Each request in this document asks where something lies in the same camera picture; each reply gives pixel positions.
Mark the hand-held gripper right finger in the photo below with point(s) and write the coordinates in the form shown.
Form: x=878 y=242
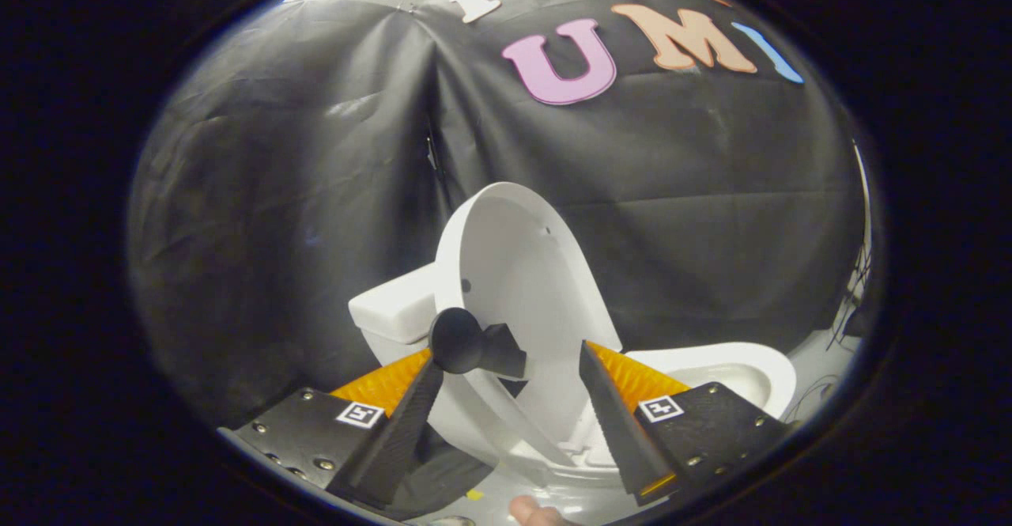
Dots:
x=617 y=431

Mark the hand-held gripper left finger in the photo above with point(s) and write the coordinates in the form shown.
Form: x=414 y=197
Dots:
x=395 y=439

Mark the black round lid knob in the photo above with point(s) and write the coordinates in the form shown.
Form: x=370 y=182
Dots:
x=458 y=340

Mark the white toilet lid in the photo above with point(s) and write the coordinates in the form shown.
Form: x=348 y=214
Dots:
x=514 y=265

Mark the white toilet bowl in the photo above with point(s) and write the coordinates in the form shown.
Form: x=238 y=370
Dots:
x=735 y=382

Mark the black backdrop cloth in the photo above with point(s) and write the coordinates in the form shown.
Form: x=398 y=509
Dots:
x=672 y=194

